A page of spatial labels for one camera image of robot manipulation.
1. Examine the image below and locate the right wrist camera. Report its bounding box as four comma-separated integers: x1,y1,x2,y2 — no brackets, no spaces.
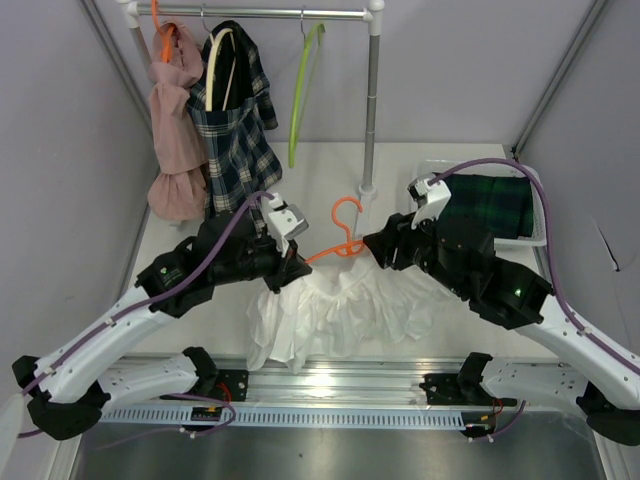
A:
407,174,451,230

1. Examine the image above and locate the orange hanger with pink skirt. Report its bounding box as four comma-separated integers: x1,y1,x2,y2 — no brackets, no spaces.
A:
151,0,176,64

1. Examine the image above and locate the metal clothes rack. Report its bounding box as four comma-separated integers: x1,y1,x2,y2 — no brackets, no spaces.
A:
116,0,385,200

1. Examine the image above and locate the orange plastic hanger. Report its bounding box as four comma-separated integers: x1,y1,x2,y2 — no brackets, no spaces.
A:
303,196,366,266

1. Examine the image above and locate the navy plaid skirt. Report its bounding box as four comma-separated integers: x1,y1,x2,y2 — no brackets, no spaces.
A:
187,20,283,219

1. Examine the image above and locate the green plastic hanger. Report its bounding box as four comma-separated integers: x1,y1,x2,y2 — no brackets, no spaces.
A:
288,23,326,169

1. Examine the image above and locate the green plaid skirt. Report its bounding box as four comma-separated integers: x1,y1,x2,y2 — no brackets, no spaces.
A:
440,174,534,239

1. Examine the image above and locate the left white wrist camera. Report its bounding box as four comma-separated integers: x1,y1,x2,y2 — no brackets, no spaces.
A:
261,193,309,258

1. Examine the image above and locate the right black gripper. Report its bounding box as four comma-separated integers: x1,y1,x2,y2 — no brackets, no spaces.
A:
363,204,469,298

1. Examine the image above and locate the pink skirt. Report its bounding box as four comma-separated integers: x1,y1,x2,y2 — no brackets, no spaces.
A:
147,20,207,222

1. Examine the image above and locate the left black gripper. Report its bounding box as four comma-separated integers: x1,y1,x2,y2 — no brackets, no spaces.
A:
212,228,312,294

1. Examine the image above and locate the white ruffled skirt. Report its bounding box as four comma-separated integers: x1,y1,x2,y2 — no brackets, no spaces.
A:
246,255,451,374

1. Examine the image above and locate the right black mount plate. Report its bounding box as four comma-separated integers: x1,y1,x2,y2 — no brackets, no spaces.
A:
419,372,518,407

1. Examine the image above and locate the black mount plate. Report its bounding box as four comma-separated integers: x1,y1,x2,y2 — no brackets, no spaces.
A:
204,369,250,403
419,372,518,407

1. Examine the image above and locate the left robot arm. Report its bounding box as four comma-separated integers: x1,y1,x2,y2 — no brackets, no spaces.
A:
12,211,312,440

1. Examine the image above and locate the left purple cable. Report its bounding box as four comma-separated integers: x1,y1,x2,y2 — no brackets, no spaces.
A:
17,191,279,439

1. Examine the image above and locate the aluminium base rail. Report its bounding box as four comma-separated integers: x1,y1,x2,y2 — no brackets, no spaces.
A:
99,353,601,412

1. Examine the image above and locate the left black mount plate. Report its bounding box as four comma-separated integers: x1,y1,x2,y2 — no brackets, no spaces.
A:
204,369,250,403

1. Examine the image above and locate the cream plastic hanger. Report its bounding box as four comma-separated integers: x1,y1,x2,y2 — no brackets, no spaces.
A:
205,27,243,113

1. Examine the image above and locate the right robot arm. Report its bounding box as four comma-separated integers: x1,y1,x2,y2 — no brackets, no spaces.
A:
363,213,639,446

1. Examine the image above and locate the slotted cable duct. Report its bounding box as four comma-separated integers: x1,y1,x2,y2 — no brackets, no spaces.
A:
101,404,466,431

